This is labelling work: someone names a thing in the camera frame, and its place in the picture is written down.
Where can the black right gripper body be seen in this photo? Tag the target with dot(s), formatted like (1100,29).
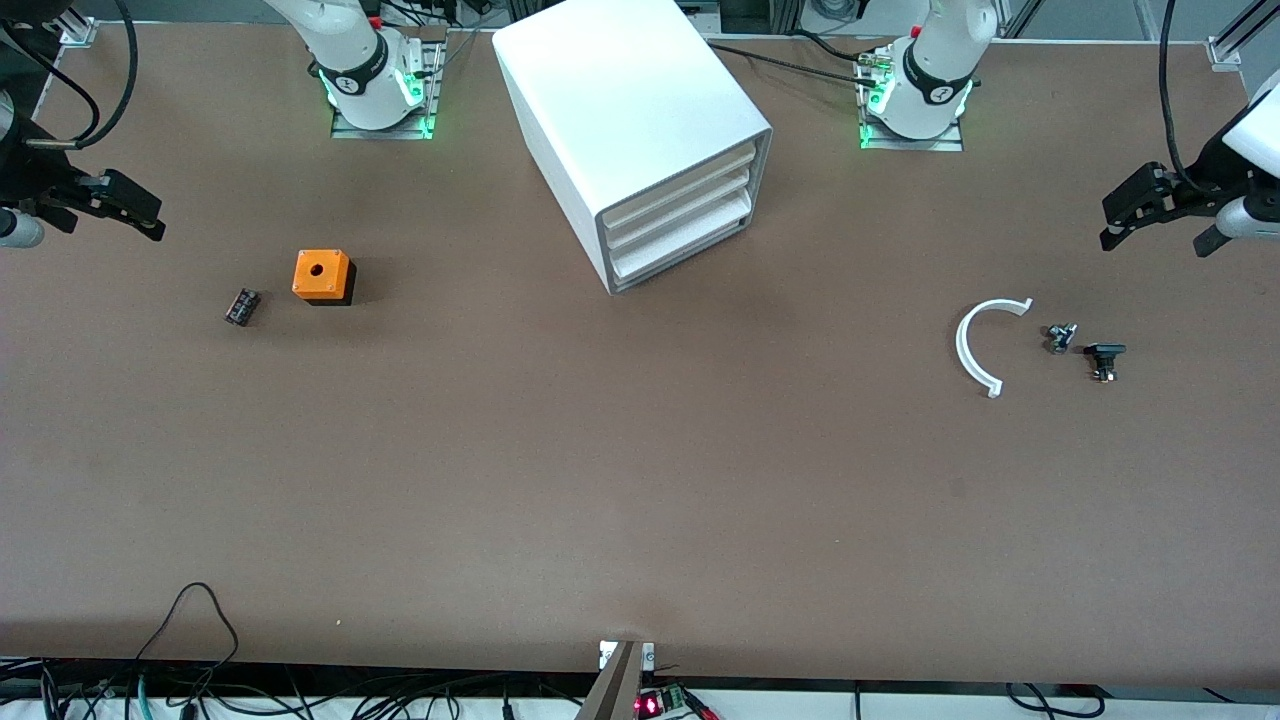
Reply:
(32,177)

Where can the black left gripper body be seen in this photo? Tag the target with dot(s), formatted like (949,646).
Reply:
(1204,176)

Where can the white drawer holding button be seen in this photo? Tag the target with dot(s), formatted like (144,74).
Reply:
(680,182)

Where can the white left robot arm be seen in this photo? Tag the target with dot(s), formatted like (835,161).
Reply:
(935,60)

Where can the white middle drawer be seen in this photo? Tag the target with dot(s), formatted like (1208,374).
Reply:
(685,208)

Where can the white lowest drawer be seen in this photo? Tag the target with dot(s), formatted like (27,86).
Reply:
(680,240)

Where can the white drawer cabinet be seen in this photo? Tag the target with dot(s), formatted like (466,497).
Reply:
(620,90)

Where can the black flat-head part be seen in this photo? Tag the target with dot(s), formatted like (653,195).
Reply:
(1104,355)

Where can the small grey metal part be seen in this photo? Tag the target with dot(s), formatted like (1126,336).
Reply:
(1060,337)

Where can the small black contact block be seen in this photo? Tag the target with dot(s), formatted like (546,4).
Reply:
(242,306)

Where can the orange box with black base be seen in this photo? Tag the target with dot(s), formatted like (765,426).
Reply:
(321,274)

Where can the circuit board with red light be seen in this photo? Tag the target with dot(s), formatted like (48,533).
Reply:
(665,703)

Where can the aluminium frame profile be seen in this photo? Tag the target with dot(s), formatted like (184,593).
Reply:
(1240,35)
(78,30)

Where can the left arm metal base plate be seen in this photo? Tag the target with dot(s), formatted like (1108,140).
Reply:
(912,143)

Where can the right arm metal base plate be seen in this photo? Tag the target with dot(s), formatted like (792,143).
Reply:
(432,90)

